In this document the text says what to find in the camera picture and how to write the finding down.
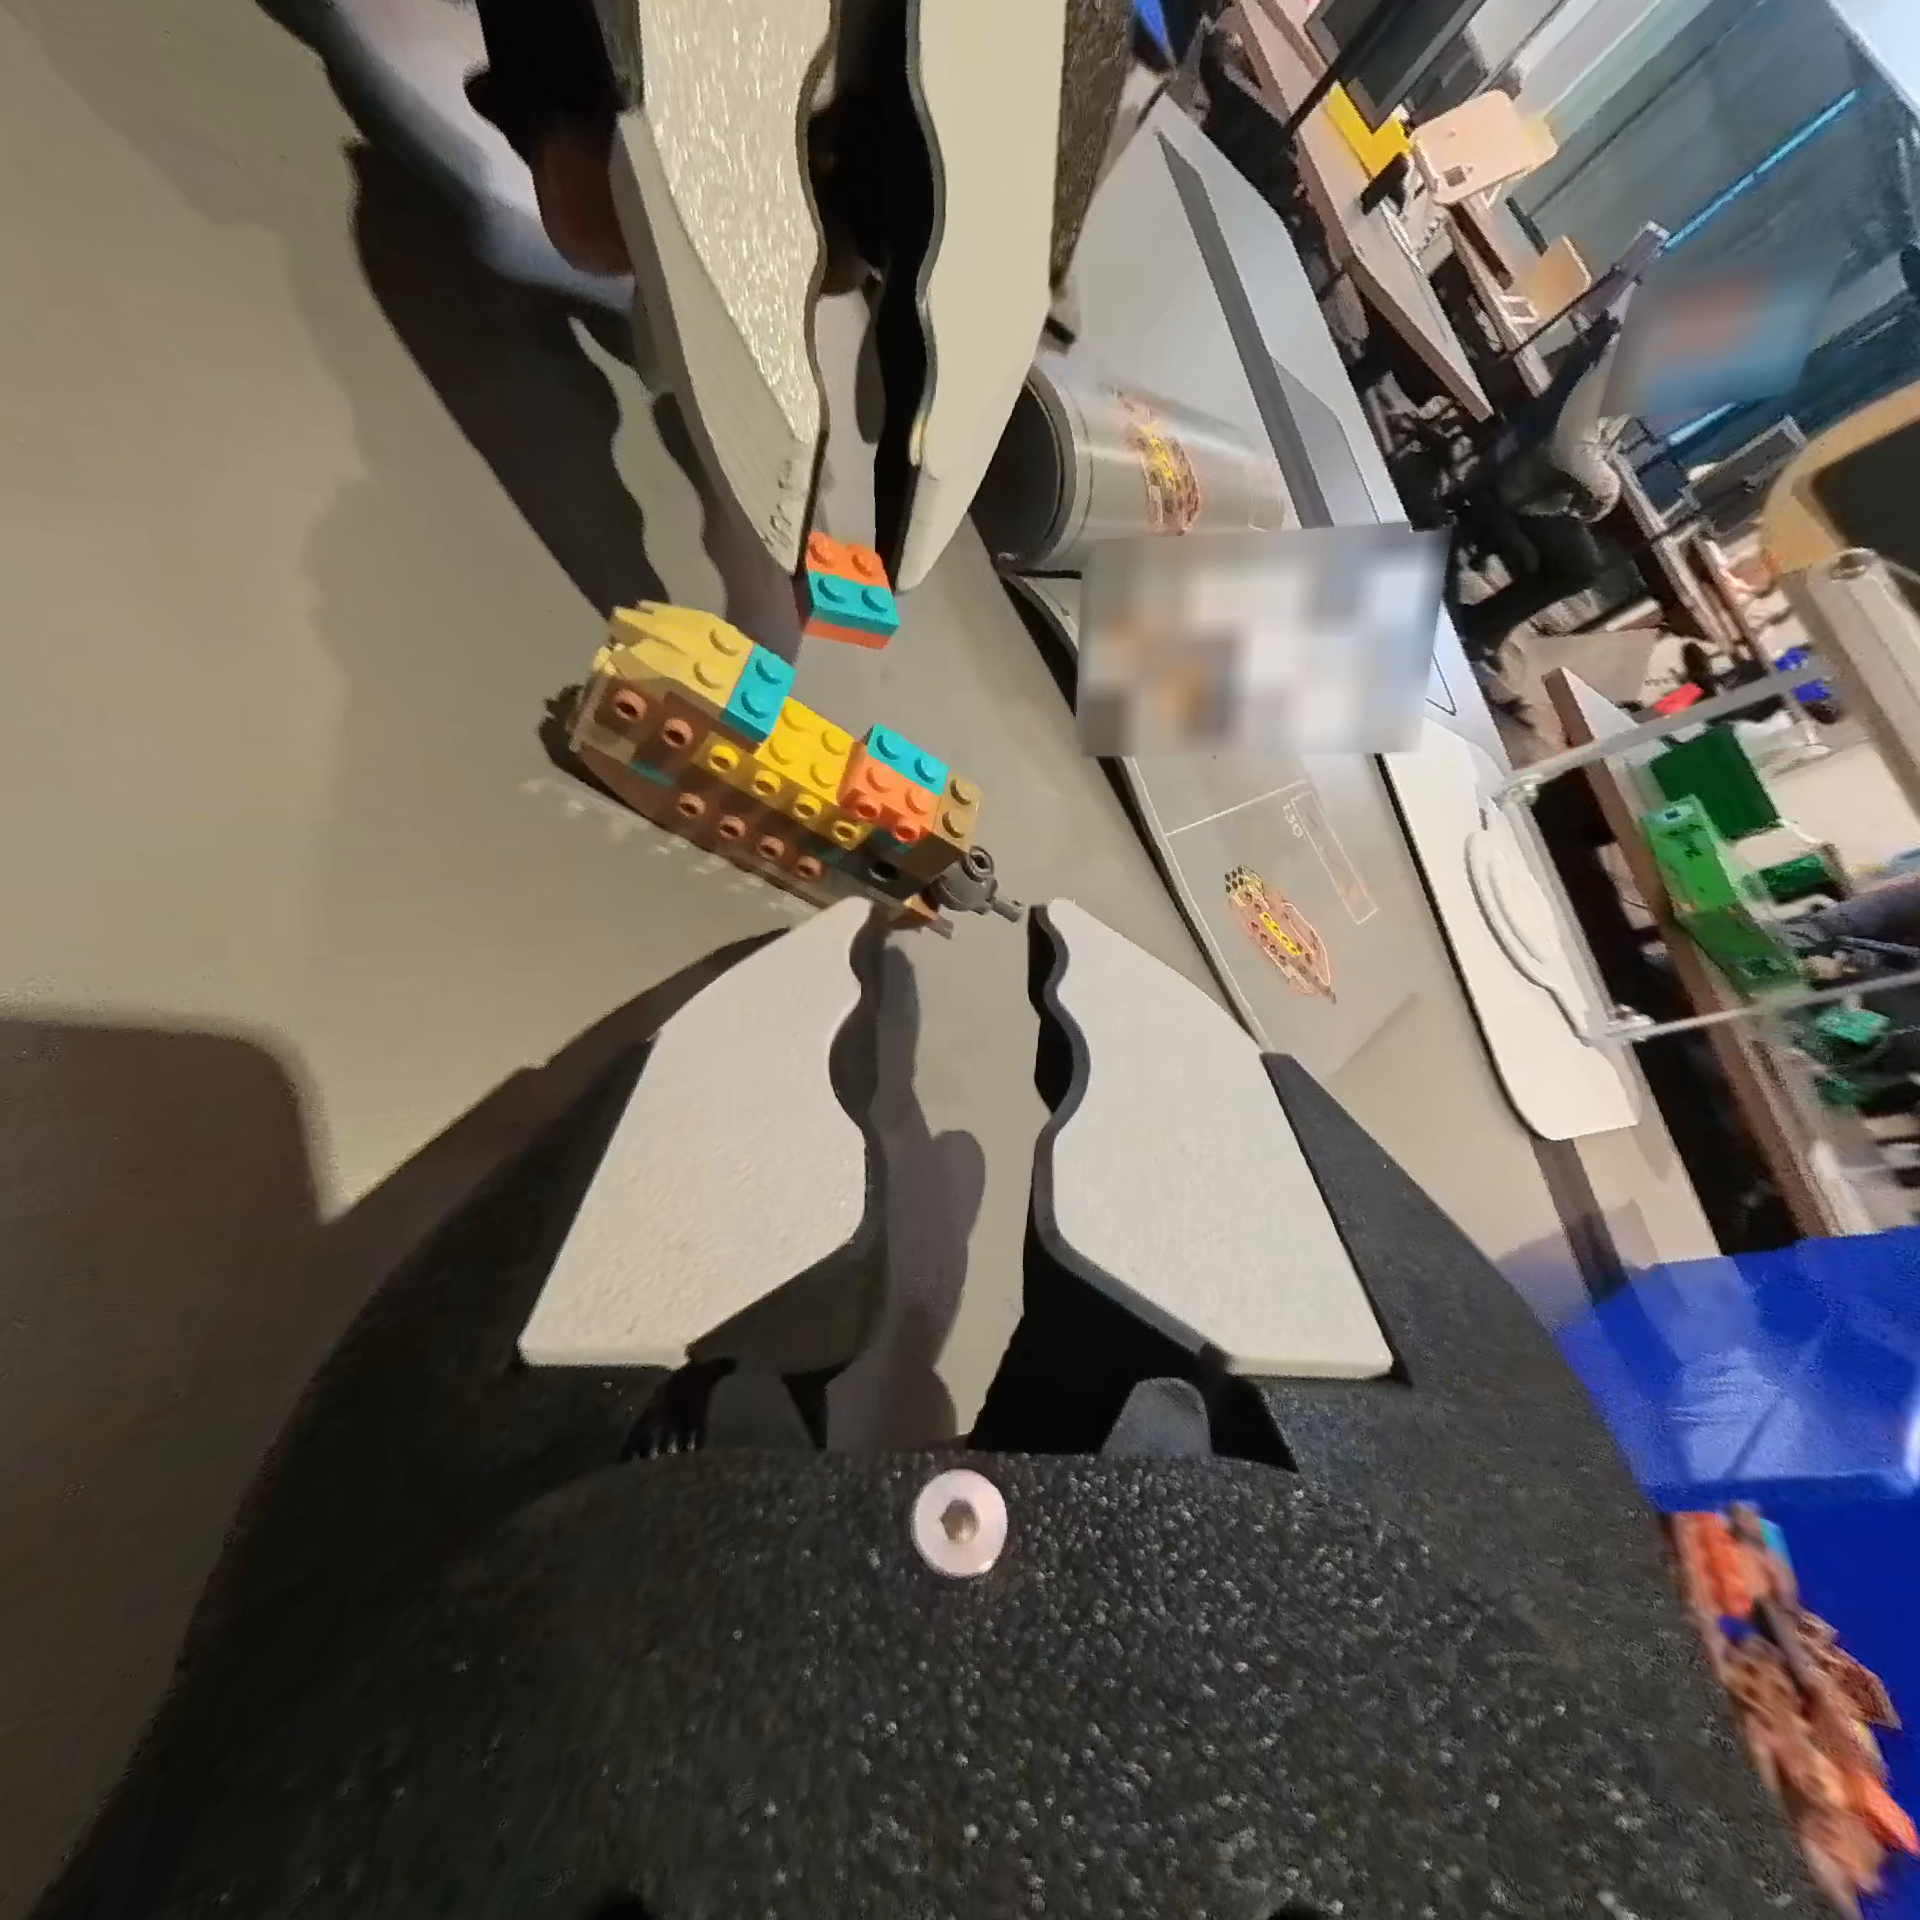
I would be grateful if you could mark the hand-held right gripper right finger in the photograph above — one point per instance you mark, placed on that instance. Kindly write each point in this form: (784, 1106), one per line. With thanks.
(1201, 1202)

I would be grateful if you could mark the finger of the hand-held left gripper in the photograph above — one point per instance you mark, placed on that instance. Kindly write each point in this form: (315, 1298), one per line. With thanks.
(720, 226)
(990, 226)

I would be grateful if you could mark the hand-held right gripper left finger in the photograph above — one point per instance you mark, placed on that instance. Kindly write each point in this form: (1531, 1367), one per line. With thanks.
(704, 1186)

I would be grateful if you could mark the orange toy brick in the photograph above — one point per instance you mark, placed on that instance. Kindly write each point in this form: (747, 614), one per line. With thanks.
(840, 558)

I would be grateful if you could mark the teal toy brick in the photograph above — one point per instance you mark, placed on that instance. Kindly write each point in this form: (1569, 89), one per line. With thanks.
(855, 604)

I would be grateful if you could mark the colourful toy brick assembly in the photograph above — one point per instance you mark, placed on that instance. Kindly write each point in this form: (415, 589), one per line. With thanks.
(780, 751)

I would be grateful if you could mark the blue plastic bin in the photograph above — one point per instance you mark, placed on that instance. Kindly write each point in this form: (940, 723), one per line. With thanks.
(1770, 1350)

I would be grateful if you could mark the pile of brown toy bricks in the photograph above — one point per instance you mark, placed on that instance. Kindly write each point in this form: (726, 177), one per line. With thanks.
(1786, 1682)

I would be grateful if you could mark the white desk stand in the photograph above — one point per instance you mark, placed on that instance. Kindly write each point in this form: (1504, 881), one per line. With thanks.
(1560, 1050)

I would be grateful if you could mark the grey desk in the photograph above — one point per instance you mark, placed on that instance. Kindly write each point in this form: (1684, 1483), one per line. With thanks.
(300, 601)

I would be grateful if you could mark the person's left hand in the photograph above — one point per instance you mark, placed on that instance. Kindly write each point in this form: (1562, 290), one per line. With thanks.
(578, 203)

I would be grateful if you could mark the grey instruction booklet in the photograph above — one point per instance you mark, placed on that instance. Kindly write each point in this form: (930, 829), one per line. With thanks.
(1140, 466)

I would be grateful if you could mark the wood-framed black panel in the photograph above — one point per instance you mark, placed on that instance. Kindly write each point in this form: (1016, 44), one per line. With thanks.
(1846, 452)

